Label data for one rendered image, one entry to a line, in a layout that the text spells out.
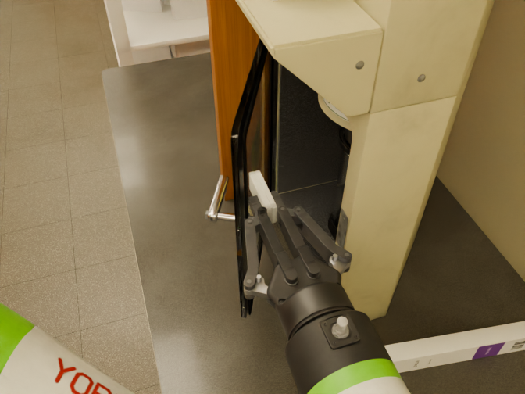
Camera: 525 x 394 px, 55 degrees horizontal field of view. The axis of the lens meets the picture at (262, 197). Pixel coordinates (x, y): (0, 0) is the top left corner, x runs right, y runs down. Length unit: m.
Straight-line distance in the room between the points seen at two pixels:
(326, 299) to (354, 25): 0.27
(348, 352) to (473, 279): 0.62
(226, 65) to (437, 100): 0.42
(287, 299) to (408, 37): 0.29
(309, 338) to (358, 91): 0.25
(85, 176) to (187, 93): 1.34
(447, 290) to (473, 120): 0.36
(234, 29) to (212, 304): 0.49
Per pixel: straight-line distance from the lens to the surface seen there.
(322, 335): 0.48
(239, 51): 0.91
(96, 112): 3.13
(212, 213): 0.73
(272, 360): 0.89
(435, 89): 0.60
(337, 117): 0.71
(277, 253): 0.56
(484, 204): 1.18
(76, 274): 2.29
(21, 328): 0.45
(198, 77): 1.52
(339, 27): 0.51
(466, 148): 1.18
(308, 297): 0.51
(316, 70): 0.51
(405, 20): 0.53
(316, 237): 0.59
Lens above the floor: 1.74
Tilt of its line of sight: 45 degrees down
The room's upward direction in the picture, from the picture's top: straight up
